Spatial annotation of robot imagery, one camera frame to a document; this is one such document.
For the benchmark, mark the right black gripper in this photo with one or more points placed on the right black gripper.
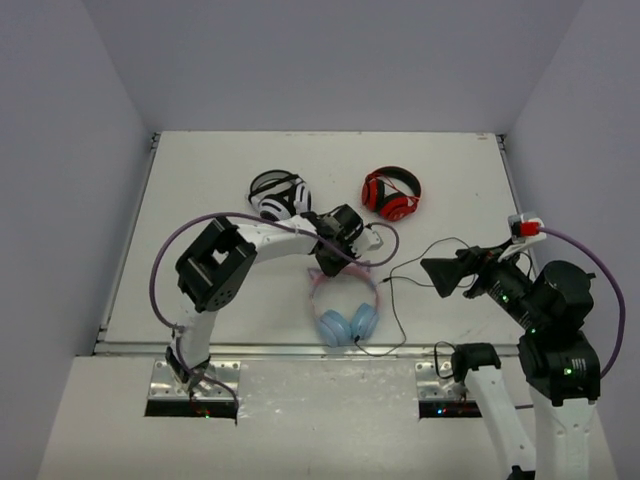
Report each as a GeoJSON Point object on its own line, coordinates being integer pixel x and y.
{"type": "Point", "coordinates": [449, 271]}

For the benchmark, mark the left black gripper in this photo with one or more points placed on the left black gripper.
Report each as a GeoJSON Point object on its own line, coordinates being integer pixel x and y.
{"type": "Point", "coordinates": [331, 257]}

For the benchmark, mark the pink blue cat-ear headphones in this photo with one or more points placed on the pink blue cat-ear headphones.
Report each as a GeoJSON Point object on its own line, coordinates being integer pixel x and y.
{"type": "Point", "coordinates": [345, 308]}

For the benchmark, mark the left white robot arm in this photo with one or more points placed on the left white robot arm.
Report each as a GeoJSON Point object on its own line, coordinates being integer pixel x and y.
{"type": "Point", "coordinates": [215, 265]}

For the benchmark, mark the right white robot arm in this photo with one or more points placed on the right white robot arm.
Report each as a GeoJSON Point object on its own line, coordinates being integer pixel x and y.
{"type": "Point", "coordinates": [560, 366]}

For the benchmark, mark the white black headphones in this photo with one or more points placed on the white black headphones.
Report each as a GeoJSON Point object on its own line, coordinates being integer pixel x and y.
{"type": "Point", "coordinates": [279, 195]}

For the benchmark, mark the red black headphones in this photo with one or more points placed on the red black headphones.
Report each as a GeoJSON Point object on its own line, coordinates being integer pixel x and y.
{"type": "Point", "coordinates": [392, 192]}

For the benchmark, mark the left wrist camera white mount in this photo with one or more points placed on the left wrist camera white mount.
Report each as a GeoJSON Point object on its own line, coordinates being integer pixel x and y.
{"type": "Point", "coordinates": [368, 240]}

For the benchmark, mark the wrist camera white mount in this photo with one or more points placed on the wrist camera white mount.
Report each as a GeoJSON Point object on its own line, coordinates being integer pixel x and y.
{"type": "Point", "coordinates": [368, 240]}
{"type": "Point", "coordinates": [525, 231]}

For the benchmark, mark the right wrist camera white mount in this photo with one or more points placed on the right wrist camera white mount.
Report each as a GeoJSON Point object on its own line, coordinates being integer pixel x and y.
{"type": "Point", "coordinates": [525, 231]}

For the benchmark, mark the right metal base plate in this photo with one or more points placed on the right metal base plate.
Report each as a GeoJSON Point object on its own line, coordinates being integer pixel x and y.
{"type": "Point", "coordinates": [434, 382]}

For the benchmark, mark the metal base plate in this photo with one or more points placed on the metal base plate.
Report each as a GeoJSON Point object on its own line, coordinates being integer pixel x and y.
{"type": "Point", "coordinates": [164, 384]}
{"type": "Point", "coordinates": [434, 382]}

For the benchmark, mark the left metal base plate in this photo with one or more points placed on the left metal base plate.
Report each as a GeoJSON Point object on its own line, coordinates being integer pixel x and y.
{"type": "Point", "coordinates": [164, 384]}

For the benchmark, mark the aluminium front table rail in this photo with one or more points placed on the aluminium front table rail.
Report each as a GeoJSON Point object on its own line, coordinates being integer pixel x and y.
{"type": "Point", "coordinates": [112, 348]}

